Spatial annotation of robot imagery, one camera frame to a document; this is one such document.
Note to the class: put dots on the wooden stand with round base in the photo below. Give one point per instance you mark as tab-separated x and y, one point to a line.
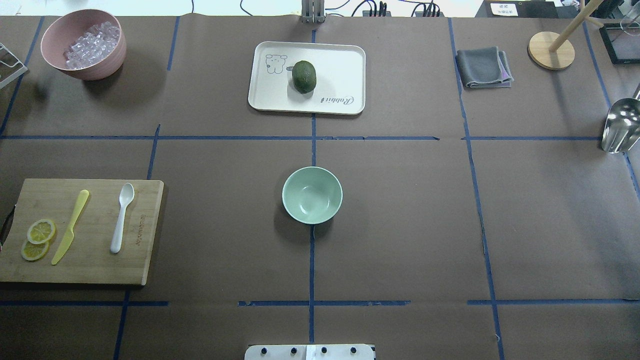
554	51

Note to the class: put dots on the aluminium frame post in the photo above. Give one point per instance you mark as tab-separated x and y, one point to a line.
313	11

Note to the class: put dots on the green avocado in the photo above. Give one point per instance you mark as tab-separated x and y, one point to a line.
304	77

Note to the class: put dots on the shiny metal scoop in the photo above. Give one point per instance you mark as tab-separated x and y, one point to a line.
622	126

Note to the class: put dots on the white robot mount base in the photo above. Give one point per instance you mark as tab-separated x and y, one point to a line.
345	351

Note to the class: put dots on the black framed tray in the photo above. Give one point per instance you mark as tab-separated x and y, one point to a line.
622	42

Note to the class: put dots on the bamboo cutting board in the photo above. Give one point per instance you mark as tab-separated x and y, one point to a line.
88	260

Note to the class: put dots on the mint green bowl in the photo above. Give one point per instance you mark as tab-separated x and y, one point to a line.
312	195

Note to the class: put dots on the lemon slice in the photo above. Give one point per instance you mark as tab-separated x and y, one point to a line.
41	231
33	252

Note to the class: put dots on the pink bowl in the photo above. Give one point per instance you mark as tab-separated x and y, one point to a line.
65	30

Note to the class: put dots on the upper lemon slice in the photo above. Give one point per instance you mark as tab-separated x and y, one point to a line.
41	231

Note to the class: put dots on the lower lemon slice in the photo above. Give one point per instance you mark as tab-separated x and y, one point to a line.
33	252

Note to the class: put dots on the cream rabbit tray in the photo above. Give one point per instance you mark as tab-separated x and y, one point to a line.
341	78

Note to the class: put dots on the white plastic spoon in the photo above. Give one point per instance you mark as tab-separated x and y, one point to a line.
126	196

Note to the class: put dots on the grey folded cloth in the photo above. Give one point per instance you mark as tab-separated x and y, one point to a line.
482	68

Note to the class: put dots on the clear ice cubes pile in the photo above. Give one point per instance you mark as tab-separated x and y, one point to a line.
96	43

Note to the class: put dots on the yellow plastic knife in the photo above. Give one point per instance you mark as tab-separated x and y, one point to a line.
68	236

